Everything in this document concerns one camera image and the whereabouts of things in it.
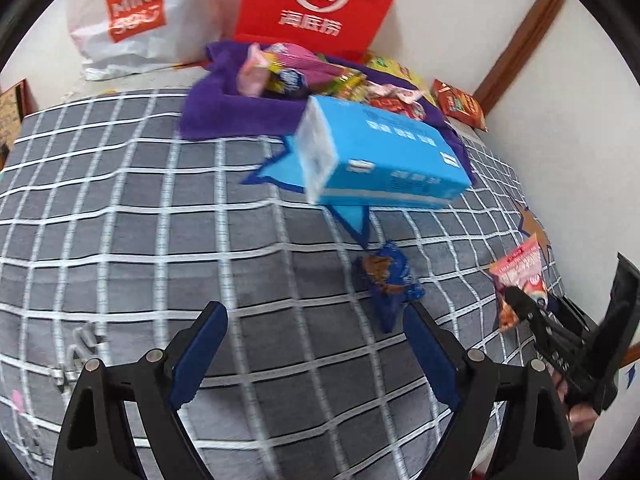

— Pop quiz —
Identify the brown framed box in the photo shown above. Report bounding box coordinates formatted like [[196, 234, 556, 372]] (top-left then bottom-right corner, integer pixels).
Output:
[[0, 79, 35, 150]]

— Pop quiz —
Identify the brown wooden door frame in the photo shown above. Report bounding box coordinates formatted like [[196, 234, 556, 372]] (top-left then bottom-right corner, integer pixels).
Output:
[[473, 0, 565, 114]]

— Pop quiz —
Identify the right hand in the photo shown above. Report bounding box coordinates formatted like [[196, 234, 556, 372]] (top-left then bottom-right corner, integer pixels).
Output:
[[552, 372, 599, 434]]

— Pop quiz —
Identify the purple towel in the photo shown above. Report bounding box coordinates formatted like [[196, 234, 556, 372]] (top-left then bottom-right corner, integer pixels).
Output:
[[179, 40, 476, 184]]

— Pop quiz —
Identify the pink and yellow snack packet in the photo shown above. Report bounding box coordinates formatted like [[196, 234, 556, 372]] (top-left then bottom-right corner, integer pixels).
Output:
[[262, 44, 345, 98]]

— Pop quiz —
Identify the red paper shopping bag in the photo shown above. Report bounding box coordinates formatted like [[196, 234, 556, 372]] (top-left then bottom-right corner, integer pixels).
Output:
[[233, 0, 394, 62]]

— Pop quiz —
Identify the blue tissue pack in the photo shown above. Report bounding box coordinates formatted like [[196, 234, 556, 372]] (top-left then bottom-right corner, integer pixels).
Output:
[[295, 96, 472, 208]]

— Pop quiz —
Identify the red chips bag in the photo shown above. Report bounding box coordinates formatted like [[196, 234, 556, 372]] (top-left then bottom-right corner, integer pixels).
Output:
[[432, 79, 487, 131]]

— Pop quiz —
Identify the orange red snack packet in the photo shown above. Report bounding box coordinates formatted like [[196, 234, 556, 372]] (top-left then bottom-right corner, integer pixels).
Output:
[[489, 235, 548, 332]]

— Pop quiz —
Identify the yellow chips bag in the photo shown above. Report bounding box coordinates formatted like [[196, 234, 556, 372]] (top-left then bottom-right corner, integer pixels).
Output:
[[363, 51, 437, 106]]

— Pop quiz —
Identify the green snack packet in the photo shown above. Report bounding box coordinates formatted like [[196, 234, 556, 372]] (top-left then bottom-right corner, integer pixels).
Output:
[[323, 70, 367, 101]]

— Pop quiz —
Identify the white patterned table cover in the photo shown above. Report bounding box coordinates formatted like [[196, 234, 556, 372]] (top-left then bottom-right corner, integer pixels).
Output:
[[60, 65, 208, 104]]

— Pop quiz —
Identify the red gold snack packet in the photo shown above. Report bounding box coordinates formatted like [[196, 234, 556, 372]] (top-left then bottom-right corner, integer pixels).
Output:
[[368, 96, 426, 122]]

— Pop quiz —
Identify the white plastic Miniso bag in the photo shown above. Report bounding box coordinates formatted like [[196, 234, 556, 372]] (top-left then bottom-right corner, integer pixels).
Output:
[[66, 0, 240, 81]]

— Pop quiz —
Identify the grey checked tablecloth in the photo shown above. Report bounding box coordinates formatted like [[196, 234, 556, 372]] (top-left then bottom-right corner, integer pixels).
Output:
[[0, 88, 569, 480]]

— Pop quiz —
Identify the white red candy packet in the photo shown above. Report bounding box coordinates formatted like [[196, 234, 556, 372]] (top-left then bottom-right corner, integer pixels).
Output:
[[368, 82, 424, 104]]

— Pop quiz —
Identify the blue cookie packet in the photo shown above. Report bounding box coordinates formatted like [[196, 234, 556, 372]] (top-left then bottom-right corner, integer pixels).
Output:
[[355, 242, 425, 334]]

